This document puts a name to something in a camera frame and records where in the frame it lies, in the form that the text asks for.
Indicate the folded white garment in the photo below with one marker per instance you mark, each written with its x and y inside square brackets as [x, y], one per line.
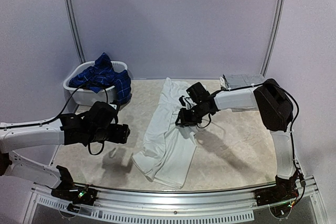
[224, 85]

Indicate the aluminium front rail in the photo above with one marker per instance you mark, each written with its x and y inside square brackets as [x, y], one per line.
[220, 206]

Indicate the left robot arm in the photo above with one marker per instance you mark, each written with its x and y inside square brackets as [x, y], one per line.
[31, 134]

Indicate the folded grey towel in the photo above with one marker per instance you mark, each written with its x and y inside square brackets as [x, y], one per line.
[243, 80]

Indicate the corner wall post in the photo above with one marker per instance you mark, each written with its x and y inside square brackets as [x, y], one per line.
[74, 31]
[272, 40]

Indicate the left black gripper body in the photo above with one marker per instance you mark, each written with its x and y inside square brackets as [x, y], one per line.
[119, 136]

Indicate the left corner wall post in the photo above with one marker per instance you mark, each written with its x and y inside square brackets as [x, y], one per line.
[74, 31]

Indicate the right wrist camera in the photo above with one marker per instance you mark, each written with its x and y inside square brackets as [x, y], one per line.
[186, 102]

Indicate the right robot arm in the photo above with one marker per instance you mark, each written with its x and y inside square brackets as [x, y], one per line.
[275, 107]

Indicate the right corner wall post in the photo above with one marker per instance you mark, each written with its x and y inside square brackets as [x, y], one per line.
[272, 40]

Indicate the white plastic laundry basket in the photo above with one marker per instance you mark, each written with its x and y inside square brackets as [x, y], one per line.
[87, 97]

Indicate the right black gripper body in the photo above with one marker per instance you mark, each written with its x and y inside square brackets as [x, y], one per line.
[182, 117]

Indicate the white t-shirt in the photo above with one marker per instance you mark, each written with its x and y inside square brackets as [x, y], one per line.
[168, 149]

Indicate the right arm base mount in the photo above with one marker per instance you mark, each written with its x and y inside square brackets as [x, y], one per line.
[283, 196]

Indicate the blue plaid shirt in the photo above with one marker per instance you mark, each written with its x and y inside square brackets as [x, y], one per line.
[101, 76]

